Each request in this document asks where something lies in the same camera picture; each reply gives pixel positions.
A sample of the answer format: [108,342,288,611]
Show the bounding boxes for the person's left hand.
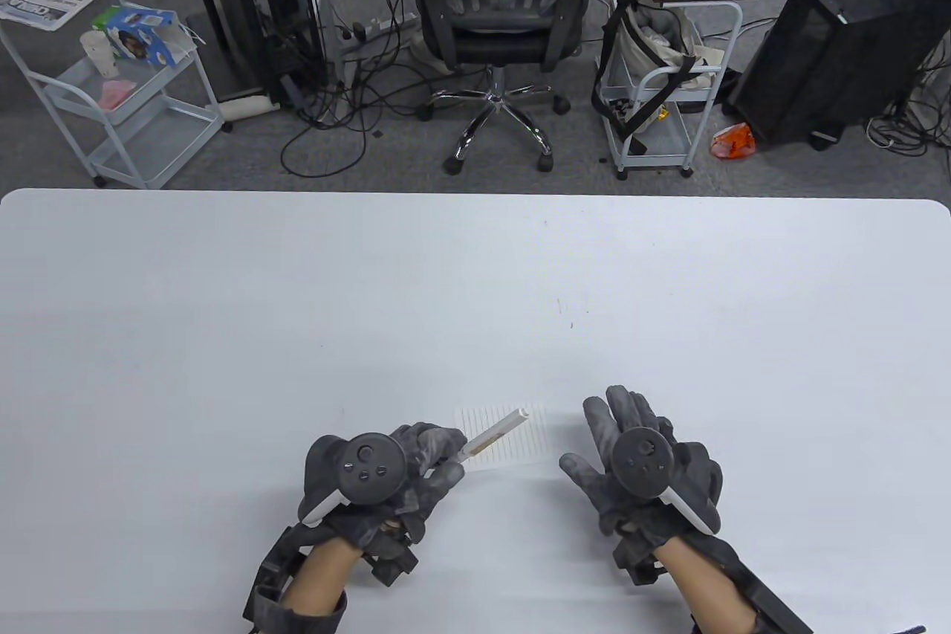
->
[319,422,469,588]

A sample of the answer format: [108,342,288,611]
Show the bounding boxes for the person's right hand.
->
[559,385,725,586]

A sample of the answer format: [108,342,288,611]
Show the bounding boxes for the white correction pen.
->
[457,407,530,462]

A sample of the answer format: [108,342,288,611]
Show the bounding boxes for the white lined text paper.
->
[453,402,554,473]

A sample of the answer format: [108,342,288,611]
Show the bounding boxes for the person's left forearm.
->
[281,536,372,616]

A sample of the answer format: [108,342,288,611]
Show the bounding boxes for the person's right forearm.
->
[654,536,759,634]

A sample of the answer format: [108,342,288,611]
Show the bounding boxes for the black and white controller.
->
[299,432,408,525]
[609,427,718,534]

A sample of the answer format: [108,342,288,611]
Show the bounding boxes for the white metal utility cart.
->
[598,0,744,180]
[0,0,224,190]

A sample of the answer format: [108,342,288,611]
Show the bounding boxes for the orange plastic bag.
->
[710,123,759,161]

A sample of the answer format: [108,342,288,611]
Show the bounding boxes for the white roll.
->
[218,93,270,122]

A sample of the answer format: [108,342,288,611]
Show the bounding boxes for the black mesh office chair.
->
[403,0,604,176]

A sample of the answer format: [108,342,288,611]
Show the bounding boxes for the white power strip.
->
[338,13,421,44]

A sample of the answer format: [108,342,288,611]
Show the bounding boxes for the pink packet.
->
[98,79,138,112]

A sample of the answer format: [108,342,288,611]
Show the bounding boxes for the blue tissue box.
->
[93,4,181,68]

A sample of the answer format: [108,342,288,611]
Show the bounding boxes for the white paper cup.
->
[79,30,120,79]

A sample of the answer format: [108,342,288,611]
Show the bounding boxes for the black wrist camera band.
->
[691,536,816,634]
[244,526,348,634]

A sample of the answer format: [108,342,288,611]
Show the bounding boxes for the tangle of black floor cables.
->
[279,32,447,178]
[866,47,951,159]

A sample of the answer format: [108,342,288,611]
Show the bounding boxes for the beige bag with black strap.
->
[592,0,725,155]

